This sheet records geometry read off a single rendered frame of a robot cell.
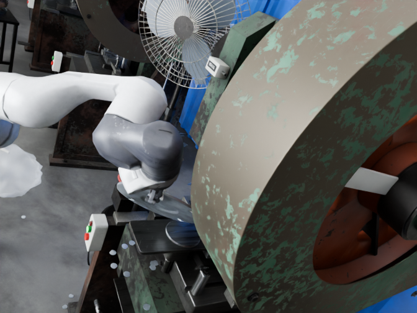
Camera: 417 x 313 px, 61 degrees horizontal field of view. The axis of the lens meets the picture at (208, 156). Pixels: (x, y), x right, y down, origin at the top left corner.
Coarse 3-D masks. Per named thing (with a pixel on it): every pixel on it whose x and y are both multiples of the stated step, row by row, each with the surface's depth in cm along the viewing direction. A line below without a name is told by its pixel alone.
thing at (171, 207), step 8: (120, 184) 106; (120, 192) 115; (144, 192) 104; (136, 200) 118; (144, 200) 115; (160, 200) 106; (168, 200) 102; (176, 200) 100; (152, 208) 120; (160, 208) 118; (168, 208) 114; (176, 208) 108; (184, 208) 104; (168, 216) 123; (176, 216) 118; (184, 216) 114
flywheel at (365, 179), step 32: (416, 128) 68; (384, 160) 69; (416, 160) 67; (352, 192) 72; (384, 192) 67; (416, 192) 63; (352, 224) 80; (384, 224) 88; (416, 224) 66; (320, 256) 83; (352, 256) 91; (384, 256) 93
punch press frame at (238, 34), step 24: (240, 24) 105; (264, 24) 100; (240, 48) 101; (216, 96) 110; (120, 240) 138; (120, 264) 136; (144, 264) 121; (144, 288) 116; (168, 288) 116; (96, 312) 152; (144, 312) 115; (168, 312) 108
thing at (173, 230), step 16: (144, 224) 117; (160, 224) 120; (176, 224) 122; (192, 224) 127; (144, 240) 111; (160, 240) 114; (176, 240) 116; (192, 240) 119; (160, 256) 121; (176, 256) 118
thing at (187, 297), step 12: (156, 216) 135; (180, 264) 119; (192, 264) 121; (180, 276) 115; (192, 276) 116; (216, 276) 120; (180, 288) 114; (204, 288) 115; (216, 288) 115; (192, 300) 108; (204, 300) 110; (216, 300) 111; (192, 312) 108; (204, 312) 111; (216, 312) 114
